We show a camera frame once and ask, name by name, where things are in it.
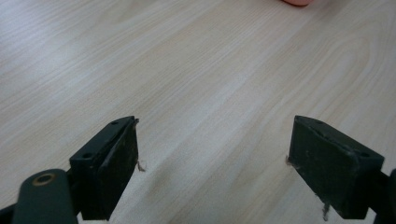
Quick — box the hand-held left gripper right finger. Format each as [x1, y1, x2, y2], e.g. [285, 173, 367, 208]
[287, 115, 386, 220]

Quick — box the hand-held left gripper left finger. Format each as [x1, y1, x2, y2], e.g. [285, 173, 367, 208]
[68, 115, 140, 222]

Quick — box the pink round object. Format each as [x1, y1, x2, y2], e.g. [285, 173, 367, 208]
[281, 0, 313, 7]

